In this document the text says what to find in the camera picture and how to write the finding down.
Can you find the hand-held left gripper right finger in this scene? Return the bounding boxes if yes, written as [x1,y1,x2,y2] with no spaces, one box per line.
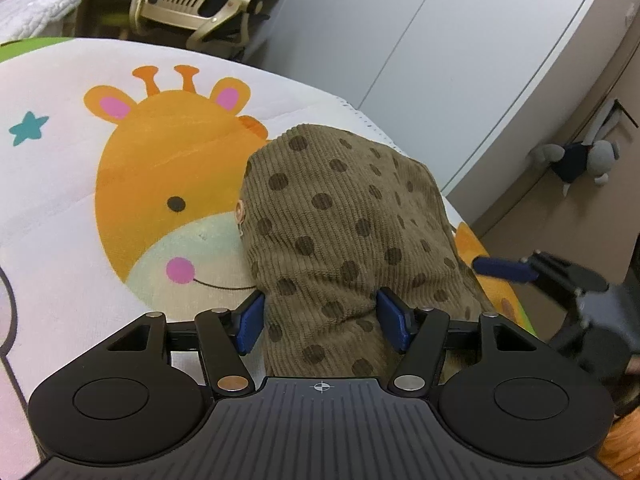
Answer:
[376,287,538,398]

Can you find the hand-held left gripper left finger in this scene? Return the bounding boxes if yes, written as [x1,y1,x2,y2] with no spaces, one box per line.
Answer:
[107,290,266,396]

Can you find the white wardrobe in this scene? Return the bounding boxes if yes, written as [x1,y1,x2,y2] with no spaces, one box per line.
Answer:
[265,0,640,196]

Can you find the grey plush toy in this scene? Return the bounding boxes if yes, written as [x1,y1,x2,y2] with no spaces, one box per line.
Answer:
[530,100,626,196]

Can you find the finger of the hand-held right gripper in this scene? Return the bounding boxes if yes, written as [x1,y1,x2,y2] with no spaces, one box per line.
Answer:
[472,250,611,296]

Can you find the printed giraffe blanket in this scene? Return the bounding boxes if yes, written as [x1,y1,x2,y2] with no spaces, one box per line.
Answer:
[0,35,538,480]

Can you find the brown dotted corduroy garment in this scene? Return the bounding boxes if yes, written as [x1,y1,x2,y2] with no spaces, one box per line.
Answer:
[239,122,496,378]

